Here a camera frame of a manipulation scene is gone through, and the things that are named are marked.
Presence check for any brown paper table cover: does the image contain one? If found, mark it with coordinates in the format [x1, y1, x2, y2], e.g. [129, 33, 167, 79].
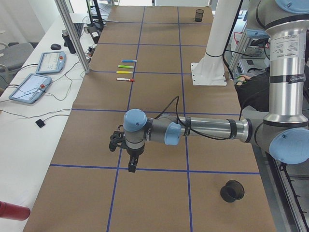
[24, 6, 276, 232]

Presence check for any black mesh cup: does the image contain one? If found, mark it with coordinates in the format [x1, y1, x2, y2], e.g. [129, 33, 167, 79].
[220, 180, 245, 203]
[195, 9, 204, 22]

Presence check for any black mesh cup left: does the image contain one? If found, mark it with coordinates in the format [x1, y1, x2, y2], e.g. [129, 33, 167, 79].
[220, 180, 245, 203]

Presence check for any computer mouse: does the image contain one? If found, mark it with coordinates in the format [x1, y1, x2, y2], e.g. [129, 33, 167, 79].
[50, 43, 61, 50]

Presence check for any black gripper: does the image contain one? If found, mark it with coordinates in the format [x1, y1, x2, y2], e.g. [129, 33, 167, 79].
[126, 146, 144, 173]

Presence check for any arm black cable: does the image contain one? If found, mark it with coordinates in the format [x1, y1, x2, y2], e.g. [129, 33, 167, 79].
[154, 96, 232, 140]

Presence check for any teach pendant near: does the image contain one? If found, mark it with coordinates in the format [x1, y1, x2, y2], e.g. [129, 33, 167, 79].
[9, 73, 52, 104]

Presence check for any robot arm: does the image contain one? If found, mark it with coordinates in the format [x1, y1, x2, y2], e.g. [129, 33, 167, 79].
[121, 0, 309, 172]

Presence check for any white camera pillar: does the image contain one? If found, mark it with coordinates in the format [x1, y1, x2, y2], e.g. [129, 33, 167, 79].
[191, 0, 242, 86]

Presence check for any red marker pen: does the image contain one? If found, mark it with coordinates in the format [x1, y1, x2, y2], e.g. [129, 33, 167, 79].
[116, 77, 135, 82]

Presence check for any black mesh cup right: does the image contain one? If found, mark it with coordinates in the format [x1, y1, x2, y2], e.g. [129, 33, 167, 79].
[195, 9, 204, 22]

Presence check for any blue marker pen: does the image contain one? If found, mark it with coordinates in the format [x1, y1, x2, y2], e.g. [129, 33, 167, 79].
[121, 59, 137, 63]

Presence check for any green marker pen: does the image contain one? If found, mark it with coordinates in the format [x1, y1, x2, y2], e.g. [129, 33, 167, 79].
[118, 65, 134, 69]

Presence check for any black keyboard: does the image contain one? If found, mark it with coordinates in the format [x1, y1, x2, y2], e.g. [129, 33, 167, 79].
[73, 23, 84, 38]

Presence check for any teach pendant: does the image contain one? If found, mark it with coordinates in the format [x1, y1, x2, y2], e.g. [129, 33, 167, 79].
[9, 73, 52, 104]
[36, 51, 66, 74]

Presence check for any red water bottle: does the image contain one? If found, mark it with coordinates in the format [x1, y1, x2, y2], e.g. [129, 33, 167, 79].
[0, 202, 30, 221]

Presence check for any aluminium frame post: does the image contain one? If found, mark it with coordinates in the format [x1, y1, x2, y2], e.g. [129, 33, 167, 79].
[55, 0, 90, 74]

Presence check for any black water bottle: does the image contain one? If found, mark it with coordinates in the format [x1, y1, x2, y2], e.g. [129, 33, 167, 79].
[62, 29, 76, 54]

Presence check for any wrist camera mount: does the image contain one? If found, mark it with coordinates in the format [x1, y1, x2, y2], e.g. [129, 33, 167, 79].
[109, 125, 127, 152]

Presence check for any person in black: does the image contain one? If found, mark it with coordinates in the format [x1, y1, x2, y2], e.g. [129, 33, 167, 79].
[235, 67, 270, 112]

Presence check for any teach pendant far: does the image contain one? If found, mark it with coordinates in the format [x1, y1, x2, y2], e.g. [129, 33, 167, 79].
[36, 51, 66, 74]

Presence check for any small black box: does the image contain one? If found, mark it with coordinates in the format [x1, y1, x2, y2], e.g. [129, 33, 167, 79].
[35, 119, 45, 128]

